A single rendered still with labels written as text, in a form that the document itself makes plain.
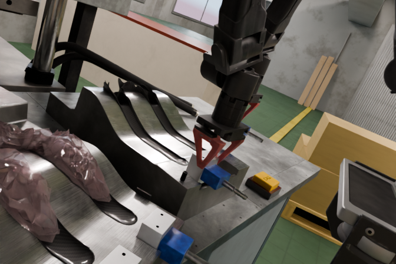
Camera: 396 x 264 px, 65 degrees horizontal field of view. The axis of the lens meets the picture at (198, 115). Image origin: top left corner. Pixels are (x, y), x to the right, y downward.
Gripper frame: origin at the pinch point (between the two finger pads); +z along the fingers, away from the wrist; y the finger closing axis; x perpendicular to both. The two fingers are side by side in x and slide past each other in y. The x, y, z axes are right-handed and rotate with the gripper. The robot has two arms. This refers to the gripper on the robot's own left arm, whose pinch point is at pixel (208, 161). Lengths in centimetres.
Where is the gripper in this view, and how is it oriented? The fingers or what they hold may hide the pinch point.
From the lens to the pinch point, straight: 63.2
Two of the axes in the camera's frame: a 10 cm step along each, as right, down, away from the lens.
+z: -3.4, 9.0, 2.7
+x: 7.4, 4.3, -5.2
